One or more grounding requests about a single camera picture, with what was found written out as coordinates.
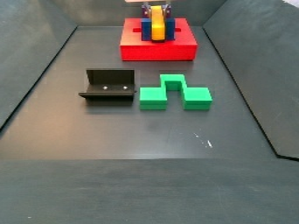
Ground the dark blue U block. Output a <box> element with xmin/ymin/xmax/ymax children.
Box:
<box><xmin>141</xmin><ymin>18</ymin><xmax>175</xmax><ymax>42</ymax></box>

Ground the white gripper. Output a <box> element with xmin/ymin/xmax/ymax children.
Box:
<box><xmin>124</xmin><ymin>0</ymin><xmax>175</xmax><ymax>3</ymax></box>

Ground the black metal bracket holder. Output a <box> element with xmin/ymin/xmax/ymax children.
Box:
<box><xmin>79</xmin><ymin>68</ymin><xmax>136</xmax><ymax>99</ymax></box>

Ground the green zigzag block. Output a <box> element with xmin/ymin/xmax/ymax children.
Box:
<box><xmin>139</xmin><ymin>73</ymin><xmax>213</xmax><ymax>111</ymax></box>

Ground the yellow long block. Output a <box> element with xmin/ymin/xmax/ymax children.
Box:
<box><xmin>151</xmin><ymin>5</ymin><xmax>164</xmax><ymax>41</ymax></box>

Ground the red base board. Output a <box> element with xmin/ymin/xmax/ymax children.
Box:
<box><xmin>119</xmin><ymin>18</ymin><xmax>199</xmax><ymax>61</ymax></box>

